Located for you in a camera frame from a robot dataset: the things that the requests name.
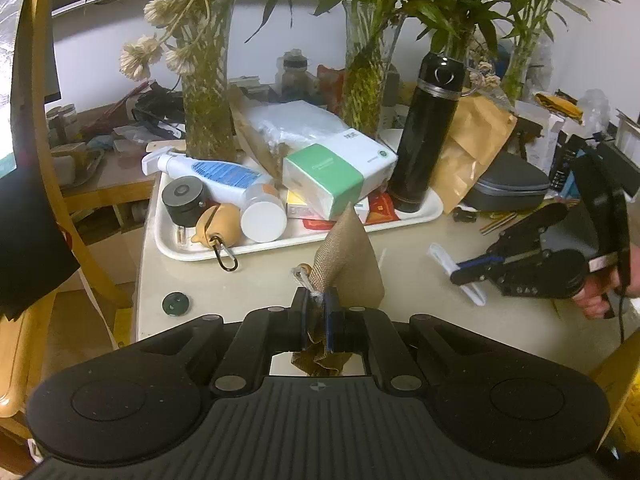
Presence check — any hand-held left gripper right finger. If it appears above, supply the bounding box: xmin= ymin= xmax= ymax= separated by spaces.
xmin=324 ymin=287 xmax=451 ymax=396

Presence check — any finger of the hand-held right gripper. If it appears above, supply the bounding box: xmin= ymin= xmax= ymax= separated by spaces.
xmin=487 ymin=202 xmax=569 ymax=262
xmin=450 ymin=255 xmax=507 ymax=287

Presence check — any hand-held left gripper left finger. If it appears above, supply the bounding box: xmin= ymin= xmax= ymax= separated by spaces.
xmin=187 ymin=287 xmax=308 ymax=396

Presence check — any burlap pouch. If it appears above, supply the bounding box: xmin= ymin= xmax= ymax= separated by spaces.
xmin=290 ymin=202 xmax=386 ymax=378

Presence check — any person's right hand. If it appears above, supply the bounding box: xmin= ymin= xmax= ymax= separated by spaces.
xmin=572 ymin=245 xmax=640 ymax=321

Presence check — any wooden chopsticks pair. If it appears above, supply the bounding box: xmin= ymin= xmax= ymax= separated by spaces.
xmin=480 ymin=212 xmax=519 ymax=236

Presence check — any grey zip case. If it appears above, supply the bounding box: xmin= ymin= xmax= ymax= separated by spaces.
xmin=462 ymin=152 xmax=551 ymax=213

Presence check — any tall black box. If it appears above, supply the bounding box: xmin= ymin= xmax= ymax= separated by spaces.
xmin=547 ymin=145 xmax=576 ymax=192

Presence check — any black mini tripod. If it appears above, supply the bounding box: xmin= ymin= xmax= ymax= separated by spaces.
xmin=515 ymin=117 xmax=544 ymax=161

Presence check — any brown paper bag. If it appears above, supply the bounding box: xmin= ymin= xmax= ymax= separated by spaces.
xmin=440 ymin=92 xmax=519 ymax=216

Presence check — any tall white box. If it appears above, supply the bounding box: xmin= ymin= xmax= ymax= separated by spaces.
xmin=515 ymin=102 xmax=566 ymax=171

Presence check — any white capped pill bottle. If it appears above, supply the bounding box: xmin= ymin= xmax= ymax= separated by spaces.
xmin=240 ymin=182 xmax=289 ymax=245

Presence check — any white yellow box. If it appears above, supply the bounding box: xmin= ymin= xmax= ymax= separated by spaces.
xmin=286 ymin=192 xmax=371 ymax=222

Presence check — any red packet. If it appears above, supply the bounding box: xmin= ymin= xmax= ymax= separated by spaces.
xmin=302 ymin=192 xmax=401 ymax=232

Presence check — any small black round cap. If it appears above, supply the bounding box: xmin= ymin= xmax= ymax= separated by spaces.
xmin=161 ymin=292 xmax=192 ymax=317

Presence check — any yellow bag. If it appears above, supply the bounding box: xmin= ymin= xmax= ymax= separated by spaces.
xmin=535 ymin=91 xmax=584 ymax=122

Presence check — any black thermos bottle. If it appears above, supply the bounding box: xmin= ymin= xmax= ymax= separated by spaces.
xmin=387 ymin=51 xmax=466 ymax=214

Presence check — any clear plastic bag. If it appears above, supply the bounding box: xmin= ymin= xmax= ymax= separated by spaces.
xmin=580 ymin=89 xmax=614 ymax=136

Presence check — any green white tissue pack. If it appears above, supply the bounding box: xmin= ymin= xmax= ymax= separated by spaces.
xmin=282 ymin=130 xmax=399 ymax=222

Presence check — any white plastic bin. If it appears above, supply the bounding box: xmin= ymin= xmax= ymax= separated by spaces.
xmin=615 ymin=110 xmax=640 ymax=147

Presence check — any white plastic tray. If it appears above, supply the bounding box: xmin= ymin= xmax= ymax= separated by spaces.
xmin=152 ymin=170 xmax=445 ymax=261

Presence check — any glass vase with bamboo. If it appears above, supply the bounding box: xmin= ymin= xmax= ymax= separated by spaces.
xmin=400 ymin=0 xmax=501 ymax=63
xmin=480 ymin=0 xmax=621 ymax=106
xmin=310 ymin=0 xmax=416 ymax=139

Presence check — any white spray bottle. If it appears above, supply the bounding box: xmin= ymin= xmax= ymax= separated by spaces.
xmin=141 ymin=150 xmax=273 ymax=192

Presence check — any dark round jar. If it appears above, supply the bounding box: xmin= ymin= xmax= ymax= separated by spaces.
xmin=161 ymin=176 xmax=209 ymax=226

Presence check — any crumpled brown paper wrap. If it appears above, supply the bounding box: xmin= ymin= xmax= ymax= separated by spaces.
xmin=227 ymin=85 xmax=287 ymax=182

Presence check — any grey cylinder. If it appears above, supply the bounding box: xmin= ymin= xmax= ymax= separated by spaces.
xmin=384 ymin=67 xmax=402 ymax=107

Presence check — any white plastic package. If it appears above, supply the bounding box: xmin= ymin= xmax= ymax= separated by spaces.
xmin=247 ymin=100 xmax=351 ymax=161

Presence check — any wooden side desk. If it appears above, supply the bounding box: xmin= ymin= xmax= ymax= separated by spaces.
xmin=45 ymin=105 xmax=167 ymax=222

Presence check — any glass vase with dried flowers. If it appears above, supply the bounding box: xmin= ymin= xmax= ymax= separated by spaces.
xmin=120 ymin=0 xmax=239 ymax=163

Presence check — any small dark bottle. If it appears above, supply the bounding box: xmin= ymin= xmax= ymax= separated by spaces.
xmin=280 ymin=49 xmax=312 ymax=102

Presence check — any dark cloth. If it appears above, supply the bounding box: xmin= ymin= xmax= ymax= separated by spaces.
xmin=0 ymin=0 xmax=82 ymax=322

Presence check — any small glass jar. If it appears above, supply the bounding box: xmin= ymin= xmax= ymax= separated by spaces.
xmin=47 ymin=104 xmax=79 ymax=144

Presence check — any silver reflective sheet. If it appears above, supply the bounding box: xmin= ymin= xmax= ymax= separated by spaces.
xmin=0 ymin=0 xmax=24 ymax=177

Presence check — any tan plush keychain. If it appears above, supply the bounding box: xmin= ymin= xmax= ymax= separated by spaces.
xmin=190 ymin=203 xmax=243 ymax=272

